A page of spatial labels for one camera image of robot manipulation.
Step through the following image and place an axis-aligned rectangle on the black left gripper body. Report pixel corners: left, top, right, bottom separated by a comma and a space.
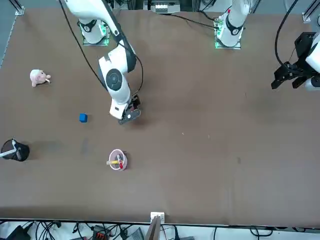
283, 31, 317, 78

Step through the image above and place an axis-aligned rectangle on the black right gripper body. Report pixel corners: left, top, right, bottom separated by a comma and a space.
125, 93, 142, 112

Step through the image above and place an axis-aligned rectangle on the clear pink plastic cup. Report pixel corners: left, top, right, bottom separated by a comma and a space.
108, 148, 129, 172

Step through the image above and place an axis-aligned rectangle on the pink plush toy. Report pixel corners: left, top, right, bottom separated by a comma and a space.
29, 69, 52, 88

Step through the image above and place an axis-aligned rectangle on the grey power strip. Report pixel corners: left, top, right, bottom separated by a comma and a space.
154, 3, 169, 14

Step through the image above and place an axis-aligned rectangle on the black mesh pen cup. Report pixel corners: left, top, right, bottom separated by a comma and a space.
0, 139, 31, 163

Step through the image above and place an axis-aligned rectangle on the dark grey power brick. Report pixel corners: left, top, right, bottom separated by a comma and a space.
129, 226, 146, 240

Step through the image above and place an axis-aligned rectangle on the black orange electronic device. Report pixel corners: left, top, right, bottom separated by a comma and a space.
91, 224, 112, 240

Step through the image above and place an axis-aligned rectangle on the white marker pen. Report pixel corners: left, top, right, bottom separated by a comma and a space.
0, 139, 18, 159

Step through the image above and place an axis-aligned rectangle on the black power adapter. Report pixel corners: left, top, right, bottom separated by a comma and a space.
4, 224, 32, 240

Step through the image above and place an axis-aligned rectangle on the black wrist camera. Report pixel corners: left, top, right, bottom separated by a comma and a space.
118, 109, 142, 125

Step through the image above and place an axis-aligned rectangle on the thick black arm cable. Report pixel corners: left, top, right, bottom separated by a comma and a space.
274, 0, 300, 66

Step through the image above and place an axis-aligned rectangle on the aluminium profile bracket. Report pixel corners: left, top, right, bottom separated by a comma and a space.
9, 0, 26, 17
301, 0, 320, 24

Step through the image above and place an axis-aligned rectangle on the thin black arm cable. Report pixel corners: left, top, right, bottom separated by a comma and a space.
58, 0, 145, 95

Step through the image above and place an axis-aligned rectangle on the black cable on table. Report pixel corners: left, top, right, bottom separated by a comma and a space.
156, 12, 219, 29

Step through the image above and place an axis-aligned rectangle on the white post foot bracket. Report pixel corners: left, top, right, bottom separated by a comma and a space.
150, 211, 166, 224

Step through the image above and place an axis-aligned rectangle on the aluminium camera post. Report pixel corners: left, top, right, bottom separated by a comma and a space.
145, 215, 162, 240

